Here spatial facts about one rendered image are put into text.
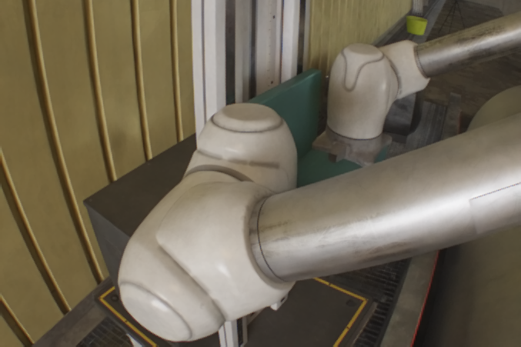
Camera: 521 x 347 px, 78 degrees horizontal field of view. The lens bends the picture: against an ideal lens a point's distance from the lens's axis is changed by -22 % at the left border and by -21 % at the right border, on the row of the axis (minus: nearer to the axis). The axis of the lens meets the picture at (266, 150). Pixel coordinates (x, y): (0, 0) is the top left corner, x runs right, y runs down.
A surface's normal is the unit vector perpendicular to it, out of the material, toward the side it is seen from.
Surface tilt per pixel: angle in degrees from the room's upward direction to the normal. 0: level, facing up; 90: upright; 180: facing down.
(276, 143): 58
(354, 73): 70
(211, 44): 90
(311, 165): 0
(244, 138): 43
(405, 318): 1
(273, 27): 90
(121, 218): 0
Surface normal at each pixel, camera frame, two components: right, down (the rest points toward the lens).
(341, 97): -0.75, 0.28
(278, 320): 0.02, -0.86
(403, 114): -0.36, 0.47
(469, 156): -0.58, -0.50
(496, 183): -0.52, 0.04
